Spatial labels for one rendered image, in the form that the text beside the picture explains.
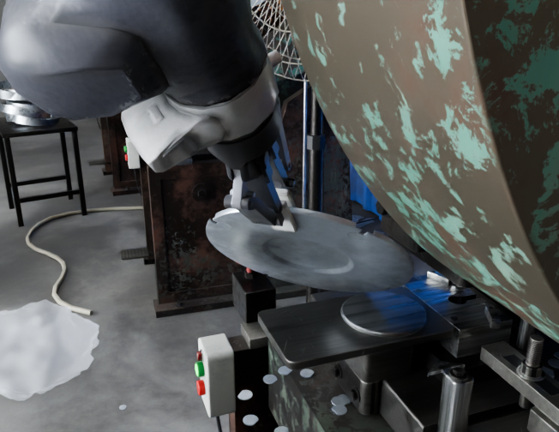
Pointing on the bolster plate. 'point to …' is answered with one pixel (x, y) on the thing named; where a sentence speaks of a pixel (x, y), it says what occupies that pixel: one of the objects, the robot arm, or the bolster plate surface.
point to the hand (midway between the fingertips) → (280, 210)
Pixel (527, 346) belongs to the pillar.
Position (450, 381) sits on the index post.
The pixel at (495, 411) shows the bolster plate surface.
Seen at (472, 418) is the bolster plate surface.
